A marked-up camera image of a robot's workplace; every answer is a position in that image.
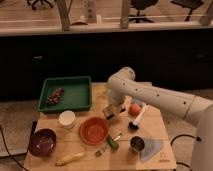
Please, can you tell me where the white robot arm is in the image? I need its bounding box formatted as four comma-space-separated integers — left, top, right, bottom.
107, 67, 213, 171

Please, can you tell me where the green plastic tray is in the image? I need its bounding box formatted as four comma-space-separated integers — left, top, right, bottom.
38, 76, 92, 113

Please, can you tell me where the black cable right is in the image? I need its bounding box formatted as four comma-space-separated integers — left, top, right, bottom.
170, 133, 201, 171

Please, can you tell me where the black cable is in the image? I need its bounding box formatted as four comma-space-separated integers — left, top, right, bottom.
0, 125, 30, 171
170, 133, 201, 171

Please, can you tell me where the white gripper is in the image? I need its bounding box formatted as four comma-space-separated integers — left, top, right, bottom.
108, 91, 126, 113

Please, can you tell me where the black cable left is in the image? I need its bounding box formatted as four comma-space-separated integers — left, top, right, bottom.
0, 125, 30, 171

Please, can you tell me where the orange fruit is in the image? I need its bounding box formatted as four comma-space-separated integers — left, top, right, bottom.
128, 103, 142, 117

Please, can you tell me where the whiteboard eraser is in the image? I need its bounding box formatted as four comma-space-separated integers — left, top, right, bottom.
103, 107, 125, 120

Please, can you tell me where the orange bowl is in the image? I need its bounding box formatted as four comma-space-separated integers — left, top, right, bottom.
79, 117, 109, 145

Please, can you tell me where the grey cloth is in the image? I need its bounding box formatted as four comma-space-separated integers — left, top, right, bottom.
140, 138, 163, 162

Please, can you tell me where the small metal clip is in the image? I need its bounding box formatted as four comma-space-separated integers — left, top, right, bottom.
95, 147, 106, 157

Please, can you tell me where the brown pine cone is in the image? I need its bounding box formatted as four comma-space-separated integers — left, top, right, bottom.
46, 88, 64, 105

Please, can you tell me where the white paper cup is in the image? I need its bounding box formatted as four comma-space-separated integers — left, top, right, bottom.
58, 110, 75, 129

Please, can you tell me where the dark purple bowl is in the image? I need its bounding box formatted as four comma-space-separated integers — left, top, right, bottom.
28, 129, 56, 157

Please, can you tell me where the yellow banana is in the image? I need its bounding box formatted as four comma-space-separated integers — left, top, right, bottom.
55, 152, 84, 166

